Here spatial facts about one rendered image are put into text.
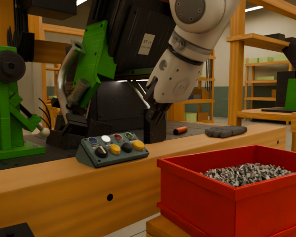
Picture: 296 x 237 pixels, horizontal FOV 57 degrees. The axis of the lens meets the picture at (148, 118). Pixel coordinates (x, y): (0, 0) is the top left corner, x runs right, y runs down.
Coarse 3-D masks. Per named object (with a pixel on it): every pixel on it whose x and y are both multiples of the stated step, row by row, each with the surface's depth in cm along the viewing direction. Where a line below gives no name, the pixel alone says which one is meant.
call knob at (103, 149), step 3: (99, 147) 59; (102, 147) 59; (96, 150) 58; (99, 150) 58; (102, 150) 58; (105, 150) 59; (99, 153) 58; (102, 153) 58; (105, 153) 58; (102, 156) 58; (105, 156) 59
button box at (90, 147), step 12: (132, 132) 70; (84, 144) 60; (96, 144) 61; (108, 144) 63; (120, 144) 64; (84, 156) 60; (96, 156) 58; (108, 156) 59; (120, 156) 61; (132, 156) 63; (144, 156) 66
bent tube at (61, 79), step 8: (72, 40) 86; (72, 48) 86; (80, 48) 88; (72, 56) 87; (64, 64) 88; (64, 72) 89; (56, 80) 89; (64, 80) 90; (56, 88) 88; (64, 88) 89; (64, 96) 86; (64, 104) 83; (64, 112) 81; (72, 112) 83; (64, 120) 80
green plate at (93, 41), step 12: (96, 24) 85; (84, 36) 89; (96, 36) 83; (84, 48) 87; (96, 48) 82; (84, 60) 86; (96, 60) 81; (108, 60) 85; (84, 72) 84; (96, 72) 81; (108, 72) 85
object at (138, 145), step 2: (136, 140) 66; (138, 140) 67; (134, 142) 65; (136, 142) 66; (138, 142) 66; (140, 142) 66; (142, 142) 67; (132, 144) 66; (134, 144) 65; (136, 144) 65; (138, 144) 65; (140, 144) 66; (142, 144) 66; (134, 146) 65; (136, 146) 65; (138, 146) 65; (140, 146) 65; (142, 146) 65; (136, 148) 65; (138, 148) 65; (140, 148) 65; (142, 148) 65
